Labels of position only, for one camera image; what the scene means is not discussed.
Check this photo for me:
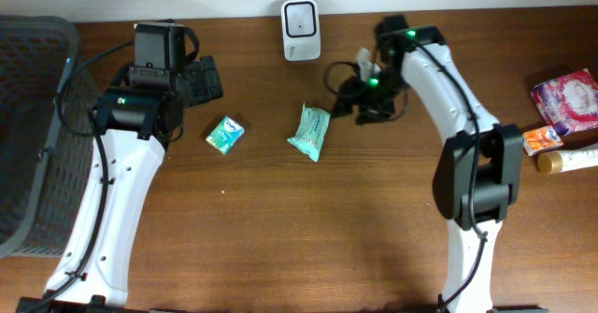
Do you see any white bottle with cork cap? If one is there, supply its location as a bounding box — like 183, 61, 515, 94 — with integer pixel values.
537, 144, 597, 174

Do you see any small teal tissue pack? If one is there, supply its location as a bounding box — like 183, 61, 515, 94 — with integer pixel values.
206, 116, 245, 155

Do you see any orange tissue pack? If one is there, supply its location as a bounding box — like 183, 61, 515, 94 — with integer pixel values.
522, 125, 564, 156

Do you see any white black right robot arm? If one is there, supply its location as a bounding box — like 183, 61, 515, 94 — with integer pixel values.
332, 14, 523, 312

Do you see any dark plastic mesh basket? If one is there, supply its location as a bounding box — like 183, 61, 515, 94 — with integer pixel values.
1, 15, 99, 258

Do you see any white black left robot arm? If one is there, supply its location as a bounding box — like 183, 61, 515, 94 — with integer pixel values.
17, 55, 223, 312

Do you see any red purple tissue pack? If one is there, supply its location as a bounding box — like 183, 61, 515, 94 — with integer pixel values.
531, 68, 597, 136

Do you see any teal wet wipes pack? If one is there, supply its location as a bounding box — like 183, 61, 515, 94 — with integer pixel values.
287, 105, 331, 163

